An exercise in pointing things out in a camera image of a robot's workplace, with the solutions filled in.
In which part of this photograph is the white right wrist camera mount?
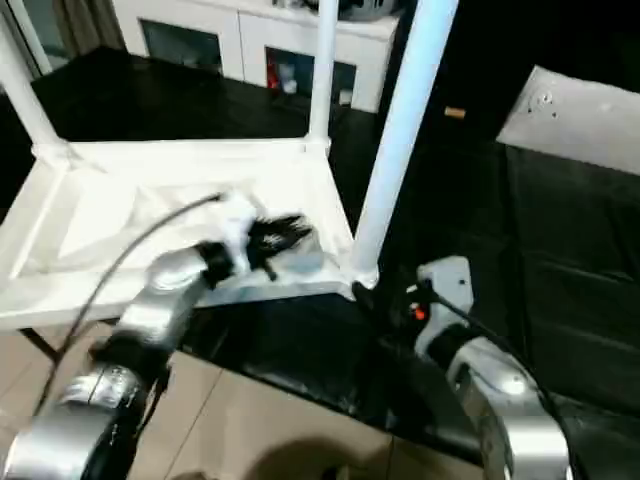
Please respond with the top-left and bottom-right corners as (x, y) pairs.
(414, 255), (476, 362)

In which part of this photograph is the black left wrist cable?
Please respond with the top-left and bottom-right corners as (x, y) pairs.
(34, 192), (226, 416)

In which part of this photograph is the white plastic chair shell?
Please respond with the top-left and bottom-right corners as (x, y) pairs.
(496, 64), (640, 169)

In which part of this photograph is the white plastic table leg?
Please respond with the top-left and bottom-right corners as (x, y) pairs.
(349, 0), (460, 290)
(0, 24), (69, 156)
(307, 0), (341, 146)

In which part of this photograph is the white plastic table top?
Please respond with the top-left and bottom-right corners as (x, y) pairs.
(0, 137), (381, 334)

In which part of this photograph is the beige window curtain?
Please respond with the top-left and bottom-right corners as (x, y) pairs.
(54, 0), (121, 54)

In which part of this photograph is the white cabinet with glass doors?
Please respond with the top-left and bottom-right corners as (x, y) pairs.
(107, 0), (401, 114)

